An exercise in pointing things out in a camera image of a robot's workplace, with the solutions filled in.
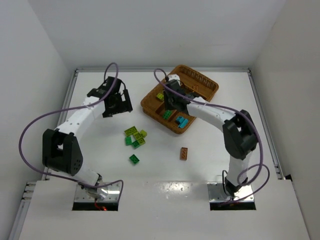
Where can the lime green 2x4 lego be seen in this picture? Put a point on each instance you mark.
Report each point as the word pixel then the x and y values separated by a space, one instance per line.
pixel 130 131

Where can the teal 2x4 lego brick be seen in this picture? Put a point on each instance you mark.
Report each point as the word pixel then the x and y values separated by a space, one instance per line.
pixel 183 123

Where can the lime 2x3 lego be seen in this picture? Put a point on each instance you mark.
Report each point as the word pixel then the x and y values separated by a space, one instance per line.
pixel 160 96

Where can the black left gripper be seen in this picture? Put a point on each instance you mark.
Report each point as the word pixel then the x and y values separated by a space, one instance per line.
pixel 125 100

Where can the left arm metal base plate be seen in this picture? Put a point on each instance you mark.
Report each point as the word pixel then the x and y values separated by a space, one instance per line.
pixel 106 194

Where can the small green lego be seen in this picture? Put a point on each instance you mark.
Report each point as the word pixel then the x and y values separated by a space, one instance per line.
pixel 135 144

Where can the lime square lego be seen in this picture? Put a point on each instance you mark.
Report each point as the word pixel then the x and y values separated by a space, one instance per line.
pixel 141 141

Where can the small lime lego top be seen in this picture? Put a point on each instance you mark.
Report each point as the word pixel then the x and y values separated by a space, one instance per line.
pixel 143 133

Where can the small teal square lego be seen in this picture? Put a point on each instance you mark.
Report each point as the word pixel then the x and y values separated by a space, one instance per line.
pixel 179 120

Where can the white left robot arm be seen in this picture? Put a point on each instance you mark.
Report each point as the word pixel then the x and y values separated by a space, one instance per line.
pixel 61 150

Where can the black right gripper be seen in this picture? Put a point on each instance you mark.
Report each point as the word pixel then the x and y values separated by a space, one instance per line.
pixel 169 100

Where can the green square lego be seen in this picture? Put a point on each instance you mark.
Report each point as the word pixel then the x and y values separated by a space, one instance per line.
pixel 167 114
pixel 128 140

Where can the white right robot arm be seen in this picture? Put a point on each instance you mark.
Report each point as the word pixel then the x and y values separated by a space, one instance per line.
pixel 239 138

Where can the brown wicker divided basket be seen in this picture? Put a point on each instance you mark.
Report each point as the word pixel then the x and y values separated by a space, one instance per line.
pixel 187 77

